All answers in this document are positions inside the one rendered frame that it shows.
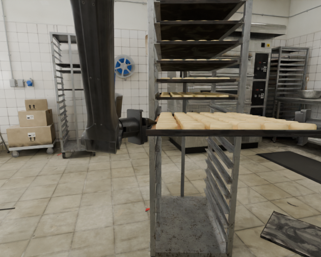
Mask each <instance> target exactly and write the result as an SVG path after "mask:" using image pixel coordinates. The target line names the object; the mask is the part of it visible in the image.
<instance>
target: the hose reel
mask: <svg viewBox="0 0 321 257"><path fill-rule="evenodd" d="M114 61H115V76H116V75H117V76H119V77H121V78H125V79H124V80H125V81H127V79H126V78H127V77H129V76H131V75H132V74H133V73H134V71H135V63H134V61H133V59H132V58H131V57H130V56H128V55H118V56H117V57H116V58H115V59H114Z"/></svg>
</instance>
